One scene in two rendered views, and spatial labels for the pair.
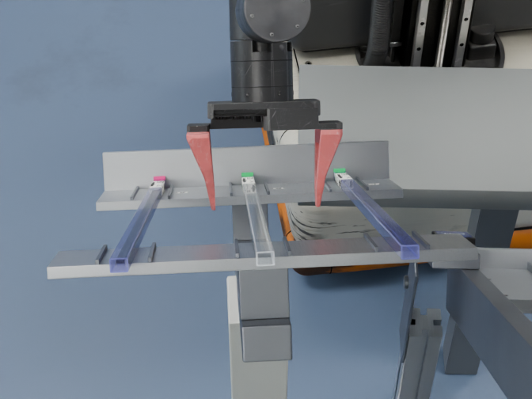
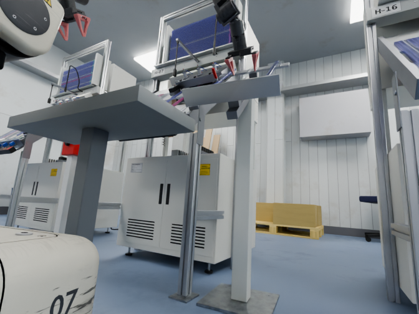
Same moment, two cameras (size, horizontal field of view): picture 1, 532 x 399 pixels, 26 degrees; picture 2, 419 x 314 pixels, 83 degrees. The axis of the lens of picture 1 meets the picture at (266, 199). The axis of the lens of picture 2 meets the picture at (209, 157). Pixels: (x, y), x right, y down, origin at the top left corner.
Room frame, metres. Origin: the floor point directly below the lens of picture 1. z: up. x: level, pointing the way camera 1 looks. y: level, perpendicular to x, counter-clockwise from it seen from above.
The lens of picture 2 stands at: (1.60, 0.32, 0.35)
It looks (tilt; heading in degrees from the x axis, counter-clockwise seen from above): 11 degrees up; 207
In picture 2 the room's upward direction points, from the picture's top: 3 degrees clockwise
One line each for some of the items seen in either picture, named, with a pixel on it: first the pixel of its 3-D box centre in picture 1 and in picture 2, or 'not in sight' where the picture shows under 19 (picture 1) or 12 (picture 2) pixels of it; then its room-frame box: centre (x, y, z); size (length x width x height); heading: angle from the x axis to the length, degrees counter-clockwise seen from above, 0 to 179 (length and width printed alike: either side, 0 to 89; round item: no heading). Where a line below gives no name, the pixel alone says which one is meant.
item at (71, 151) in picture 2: not in sight; (68, 189); (0.59, -1.27, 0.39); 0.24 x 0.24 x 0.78; 88
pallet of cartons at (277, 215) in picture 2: not in sight; (279, 217); (-2.07, -0.35, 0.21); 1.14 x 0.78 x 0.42; 88
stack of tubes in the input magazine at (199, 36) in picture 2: not in sight; (202, 41); (0.27, -0.48, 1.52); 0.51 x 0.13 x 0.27; 88
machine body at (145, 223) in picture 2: not in sight; (192, 208); (0.15, -0.53, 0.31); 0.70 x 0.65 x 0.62; 88
